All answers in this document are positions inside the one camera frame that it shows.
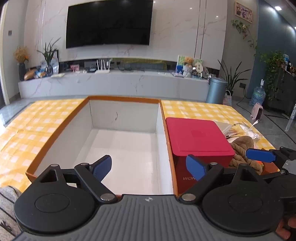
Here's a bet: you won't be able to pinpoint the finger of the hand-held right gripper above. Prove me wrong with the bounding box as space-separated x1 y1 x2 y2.
245 146 289 163
261 170 287 182

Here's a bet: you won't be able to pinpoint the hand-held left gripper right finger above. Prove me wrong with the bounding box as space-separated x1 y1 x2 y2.
179 155 264 202

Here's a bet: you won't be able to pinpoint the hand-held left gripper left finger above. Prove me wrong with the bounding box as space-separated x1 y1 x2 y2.
35 155 118 202

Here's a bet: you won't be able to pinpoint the brown plush toy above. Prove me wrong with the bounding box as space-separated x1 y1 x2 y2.
228 136 263 175

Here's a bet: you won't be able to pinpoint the clear plastic bag white contents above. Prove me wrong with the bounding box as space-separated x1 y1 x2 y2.
238 120 263 141

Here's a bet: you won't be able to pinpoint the orange cardboard box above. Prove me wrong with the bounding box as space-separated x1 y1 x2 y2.
25 95 179 197

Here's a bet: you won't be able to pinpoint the person's right hand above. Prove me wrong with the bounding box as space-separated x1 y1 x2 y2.
276 220 296 241

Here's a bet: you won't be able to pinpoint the red box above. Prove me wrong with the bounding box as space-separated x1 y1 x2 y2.
166 117 236 194

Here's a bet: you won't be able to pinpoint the pink fan heater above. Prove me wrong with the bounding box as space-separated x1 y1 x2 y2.
251 104 265 122

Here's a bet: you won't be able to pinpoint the clear chair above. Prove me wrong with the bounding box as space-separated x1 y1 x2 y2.
285 104 296 132

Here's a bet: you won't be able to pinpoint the blue water bottle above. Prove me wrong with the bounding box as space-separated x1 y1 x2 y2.
250 79 266 106

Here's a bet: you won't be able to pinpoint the pink woven basket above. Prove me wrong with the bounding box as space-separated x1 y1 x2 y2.
223 90 233 107

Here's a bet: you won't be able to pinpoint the dark cabinet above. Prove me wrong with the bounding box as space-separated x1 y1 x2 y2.
269 70 296 116

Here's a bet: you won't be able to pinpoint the blue-grey trash can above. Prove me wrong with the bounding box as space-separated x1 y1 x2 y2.
206 77 228 105

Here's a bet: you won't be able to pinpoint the yellow checked tablecloth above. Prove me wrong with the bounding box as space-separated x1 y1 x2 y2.
0 98 277 188

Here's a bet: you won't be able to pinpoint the long-leaf potted plant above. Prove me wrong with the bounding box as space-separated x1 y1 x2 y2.
217 59 245 96

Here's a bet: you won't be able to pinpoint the white marble tv console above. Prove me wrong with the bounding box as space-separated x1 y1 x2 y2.
18 70 210 101

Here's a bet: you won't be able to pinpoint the bushy green potted plant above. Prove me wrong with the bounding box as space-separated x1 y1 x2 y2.
260 51 286 100

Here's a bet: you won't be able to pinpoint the white router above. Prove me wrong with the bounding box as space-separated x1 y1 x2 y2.
95 59 110 74

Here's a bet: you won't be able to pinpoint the teddy bear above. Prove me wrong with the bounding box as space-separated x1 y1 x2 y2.
183 56 195 78

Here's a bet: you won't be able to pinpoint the blue snack bags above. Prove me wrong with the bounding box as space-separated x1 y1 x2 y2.
35 66 48 78

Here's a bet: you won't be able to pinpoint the brown bread loaf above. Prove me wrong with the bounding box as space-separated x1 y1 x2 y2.
24 69 37 81

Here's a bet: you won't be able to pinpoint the green plant in glass vase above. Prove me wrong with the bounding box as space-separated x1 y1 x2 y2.
37 37 61 76

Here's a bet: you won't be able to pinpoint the dried flowers in dark vase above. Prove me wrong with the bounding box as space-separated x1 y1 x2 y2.
13 46 29 81

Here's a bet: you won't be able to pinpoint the trailing vine plant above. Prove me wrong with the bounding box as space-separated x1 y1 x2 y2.
231 20 258 56

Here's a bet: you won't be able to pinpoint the black wall television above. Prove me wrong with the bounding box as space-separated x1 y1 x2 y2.
66 0 154 49

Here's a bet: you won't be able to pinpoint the framed wall picture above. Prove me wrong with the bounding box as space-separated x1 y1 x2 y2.
235 1 253 24

